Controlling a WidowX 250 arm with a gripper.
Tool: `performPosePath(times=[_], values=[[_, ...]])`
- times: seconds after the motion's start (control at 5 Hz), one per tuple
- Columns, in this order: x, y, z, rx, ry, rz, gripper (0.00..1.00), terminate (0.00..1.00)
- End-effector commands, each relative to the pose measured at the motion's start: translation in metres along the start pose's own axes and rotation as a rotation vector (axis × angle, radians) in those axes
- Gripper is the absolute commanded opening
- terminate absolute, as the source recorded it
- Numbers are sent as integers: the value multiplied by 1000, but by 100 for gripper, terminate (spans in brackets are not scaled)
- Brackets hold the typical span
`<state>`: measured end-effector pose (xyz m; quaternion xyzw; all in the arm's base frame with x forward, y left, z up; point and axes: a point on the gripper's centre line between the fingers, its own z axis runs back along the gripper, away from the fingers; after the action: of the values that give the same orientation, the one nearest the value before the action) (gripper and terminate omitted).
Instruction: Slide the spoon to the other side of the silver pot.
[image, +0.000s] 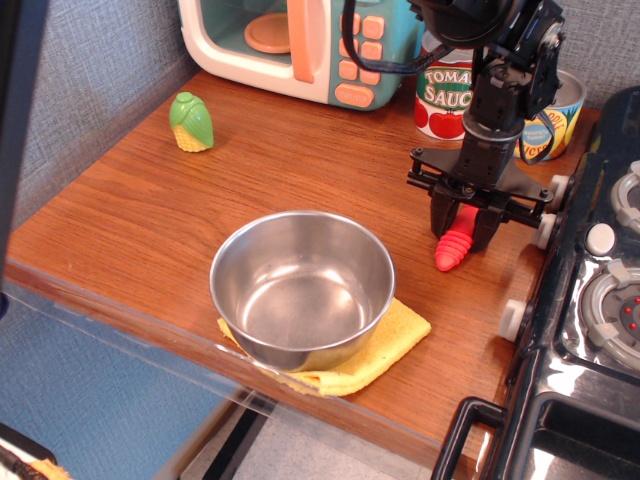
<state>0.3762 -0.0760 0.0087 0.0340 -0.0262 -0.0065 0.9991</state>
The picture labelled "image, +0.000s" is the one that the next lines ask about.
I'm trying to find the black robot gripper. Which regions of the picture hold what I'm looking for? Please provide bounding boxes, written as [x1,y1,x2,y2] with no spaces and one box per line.
[408,117,553,252]

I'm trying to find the red-handled metal spoon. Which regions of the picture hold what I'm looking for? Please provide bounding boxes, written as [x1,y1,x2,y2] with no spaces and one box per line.
[435,206,479,272]

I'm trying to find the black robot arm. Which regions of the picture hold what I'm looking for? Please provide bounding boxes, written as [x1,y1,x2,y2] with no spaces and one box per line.
[408,1,564,251]

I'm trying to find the silver metal pot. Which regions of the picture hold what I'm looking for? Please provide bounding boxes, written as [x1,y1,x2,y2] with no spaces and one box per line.
[209,211,396,372]

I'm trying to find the white stove knob middle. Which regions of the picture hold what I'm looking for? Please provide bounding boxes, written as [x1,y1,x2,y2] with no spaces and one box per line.
[531,213,557,250]

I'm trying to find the white stove knob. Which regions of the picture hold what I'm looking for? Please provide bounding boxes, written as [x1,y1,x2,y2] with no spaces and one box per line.
[531,213,557,250]
[547,175,571,213]
[498,299,527,342]

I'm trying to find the white stove knob upper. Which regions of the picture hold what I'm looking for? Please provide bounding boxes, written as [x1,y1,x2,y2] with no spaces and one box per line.
[547,175,571,213]

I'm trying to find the white stove knob lower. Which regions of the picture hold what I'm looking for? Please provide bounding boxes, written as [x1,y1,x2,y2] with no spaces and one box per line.
[498,299,527,342]

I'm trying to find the tomato sauce can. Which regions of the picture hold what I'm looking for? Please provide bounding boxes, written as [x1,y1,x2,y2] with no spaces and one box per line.
[414,50,473,141]

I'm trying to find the yellow folded cloth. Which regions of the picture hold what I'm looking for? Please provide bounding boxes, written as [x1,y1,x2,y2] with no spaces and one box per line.
[216,297,433,398]

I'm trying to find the pineapple slices can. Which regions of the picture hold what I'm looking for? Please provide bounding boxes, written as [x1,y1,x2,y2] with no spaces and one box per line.
[514,70,587,160]

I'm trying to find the black toy stove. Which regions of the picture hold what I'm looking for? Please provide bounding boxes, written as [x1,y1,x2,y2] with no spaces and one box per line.
[432,87,639,479]

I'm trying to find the teal toy microwave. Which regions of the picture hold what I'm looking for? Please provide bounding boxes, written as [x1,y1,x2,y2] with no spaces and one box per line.
[177,0,430,112]

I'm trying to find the green yellow toy corn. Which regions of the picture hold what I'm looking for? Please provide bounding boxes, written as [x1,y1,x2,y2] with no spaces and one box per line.
[169,91,214,153]

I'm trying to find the orange object at corner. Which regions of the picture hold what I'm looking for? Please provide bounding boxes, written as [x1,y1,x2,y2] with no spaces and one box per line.
[29,459,71,480]

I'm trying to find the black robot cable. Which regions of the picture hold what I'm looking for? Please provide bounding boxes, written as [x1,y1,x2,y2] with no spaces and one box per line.
[341,0,454,77]

